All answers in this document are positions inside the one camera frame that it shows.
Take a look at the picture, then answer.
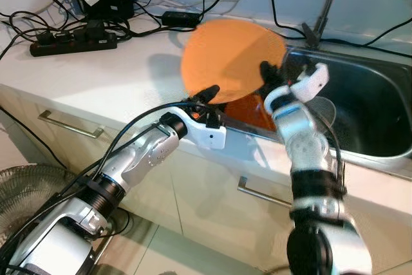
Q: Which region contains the black power strip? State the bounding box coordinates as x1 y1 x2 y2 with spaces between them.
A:
30 29 118 57

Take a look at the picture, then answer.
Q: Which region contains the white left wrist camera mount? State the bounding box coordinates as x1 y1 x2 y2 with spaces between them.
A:
182 109 227 151

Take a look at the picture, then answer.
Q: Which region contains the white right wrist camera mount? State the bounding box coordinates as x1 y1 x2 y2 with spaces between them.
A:
264 64 330 118

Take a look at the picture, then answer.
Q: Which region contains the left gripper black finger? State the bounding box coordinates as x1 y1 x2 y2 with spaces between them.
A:
192 85 221 105

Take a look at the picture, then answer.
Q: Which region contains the black power adapter brick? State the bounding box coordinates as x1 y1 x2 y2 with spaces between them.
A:
161 11 200 29

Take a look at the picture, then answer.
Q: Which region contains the translucent grey bowl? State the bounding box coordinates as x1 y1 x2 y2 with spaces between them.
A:
312 98 337 129

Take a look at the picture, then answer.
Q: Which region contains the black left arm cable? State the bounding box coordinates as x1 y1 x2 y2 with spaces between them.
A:
0 100 207 275

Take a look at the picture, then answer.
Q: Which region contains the slanted metal rod with clamp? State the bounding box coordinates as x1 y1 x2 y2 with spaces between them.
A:
301 0 345 41

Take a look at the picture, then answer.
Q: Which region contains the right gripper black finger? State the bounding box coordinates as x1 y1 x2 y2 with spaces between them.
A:
259 61 284 95

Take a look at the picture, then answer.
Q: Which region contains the orange plate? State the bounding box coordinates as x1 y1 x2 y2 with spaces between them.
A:
180 19 287 105

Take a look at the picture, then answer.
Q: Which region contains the orange bowl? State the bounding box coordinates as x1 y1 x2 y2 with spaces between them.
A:
225 93 279 133

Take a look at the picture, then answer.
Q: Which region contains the black cable along sink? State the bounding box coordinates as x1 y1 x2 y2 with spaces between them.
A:
283 25 412 50

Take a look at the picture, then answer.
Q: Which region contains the grey floor fan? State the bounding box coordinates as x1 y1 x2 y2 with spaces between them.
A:
0 164 129 275

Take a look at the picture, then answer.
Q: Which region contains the black curved cable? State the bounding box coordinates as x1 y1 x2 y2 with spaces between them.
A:
360 17 412 47

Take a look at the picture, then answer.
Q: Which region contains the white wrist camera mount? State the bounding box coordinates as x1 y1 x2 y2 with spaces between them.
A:
182 109 227 151
264 64 330 118

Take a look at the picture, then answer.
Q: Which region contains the stainless steel sink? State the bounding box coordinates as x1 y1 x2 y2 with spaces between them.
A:
219 46 412 160

